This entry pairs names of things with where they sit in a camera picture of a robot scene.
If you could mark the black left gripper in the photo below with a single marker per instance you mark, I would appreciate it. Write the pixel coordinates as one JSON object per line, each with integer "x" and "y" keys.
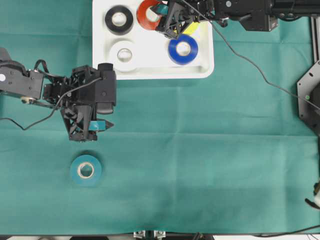
{"x": 74, "y": 97}

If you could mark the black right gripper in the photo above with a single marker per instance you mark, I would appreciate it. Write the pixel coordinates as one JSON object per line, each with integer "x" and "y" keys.
{"x": 177, "y": 15}

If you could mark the red tape roll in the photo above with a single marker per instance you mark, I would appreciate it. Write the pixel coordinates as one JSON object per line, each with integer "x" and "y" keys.
{"x": 146, "y": 17}

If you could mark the yellow tape roll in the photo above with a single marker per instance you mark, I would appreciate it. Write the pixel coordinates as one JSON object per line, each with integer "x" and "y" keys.
{"x": 191, "y": 29}

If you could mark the green tape roll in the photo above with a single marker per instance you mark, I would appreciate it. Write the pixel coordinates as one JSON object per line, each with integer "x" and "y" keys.
{"x": 85, "y": 170}

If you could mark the black tape roll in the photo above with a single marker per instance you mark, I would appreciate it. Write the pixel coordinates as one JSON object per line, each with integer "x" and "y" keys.
{"x": 119, "y": 20}

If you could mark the blue tape roll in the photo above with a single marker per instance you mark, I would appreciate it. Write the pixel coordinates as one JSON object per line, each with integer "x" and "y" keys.
{"x": 183, "y": 50}

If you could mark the white tape roll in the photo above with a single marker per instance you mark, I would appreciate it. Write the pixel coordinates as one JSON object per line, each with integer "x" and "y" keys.
{"x": 124, "y": 56}

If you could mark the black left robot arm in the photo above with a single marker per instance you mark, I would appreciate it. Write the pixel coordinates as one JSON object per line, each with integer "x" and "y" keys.
{"x": 25, "y": 84}

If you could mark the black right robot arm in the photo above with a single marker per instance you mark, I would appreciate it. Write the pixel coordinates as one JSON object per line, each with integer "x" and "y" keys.
{"x": 254, "y": 15}

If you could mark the white plastic tray case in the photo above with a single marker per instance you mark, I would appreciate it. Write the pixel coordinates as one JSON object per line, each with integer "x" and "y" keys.
{"x": 152, "y": 47}

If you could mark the green table cloth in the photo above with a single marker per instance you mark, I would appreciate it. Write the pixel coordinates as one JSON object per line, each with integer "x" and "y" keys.
{"x": 225, "y": 154}

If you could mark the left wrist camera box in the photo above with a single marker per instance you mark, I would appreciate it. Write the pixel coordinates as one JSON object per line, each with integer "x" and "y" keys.
{"x": 102, "y": 89}

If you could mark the metal table bracket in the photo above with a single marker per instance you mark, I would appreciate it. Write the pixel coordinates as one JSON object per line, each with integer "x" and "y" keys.
{"x": 149, "y": 235}

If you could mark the aluminium frame rail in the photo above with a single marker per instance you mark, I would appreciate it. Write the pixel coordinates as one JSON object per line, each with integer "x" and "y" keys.
{"x": 315, "y": 33}

